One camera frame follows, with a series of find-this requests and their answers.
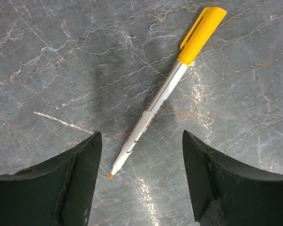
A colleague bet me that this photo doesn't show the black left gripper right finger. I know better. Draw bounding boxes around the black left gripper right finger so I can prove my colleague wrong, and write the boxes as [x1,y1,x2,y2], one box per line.
[182,130,283,226]

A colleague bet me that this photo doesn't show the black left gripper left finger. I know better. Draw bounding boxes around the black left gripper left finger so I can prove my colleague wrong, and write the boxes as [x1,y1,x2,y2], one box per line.
[0,132,102,226]

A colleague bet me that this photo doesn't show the white marker with yellow cap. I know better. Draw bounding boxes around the white marker with yellow cap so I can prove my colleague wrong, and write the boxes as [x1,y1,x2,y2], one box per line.
[109,7,227,178]

